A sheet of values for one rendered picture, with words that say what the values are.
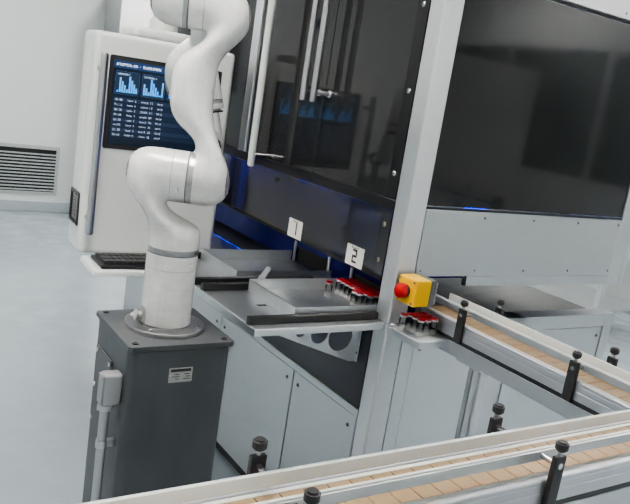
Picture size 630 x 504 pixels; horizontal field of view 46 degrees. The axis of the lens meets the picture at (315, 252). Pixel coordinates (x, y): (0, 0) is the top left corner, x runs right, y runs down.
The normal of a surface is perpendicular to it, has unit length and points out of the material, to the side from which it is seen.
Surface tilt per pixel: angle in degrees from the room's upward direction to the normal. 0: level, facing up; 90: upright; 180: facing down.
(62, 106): 90
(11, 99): 90
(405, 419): 90
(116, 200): 90
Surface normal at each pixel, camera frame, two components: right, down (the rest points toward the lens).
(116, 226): 0.50, 0.26
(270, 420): -0.84, -0.01
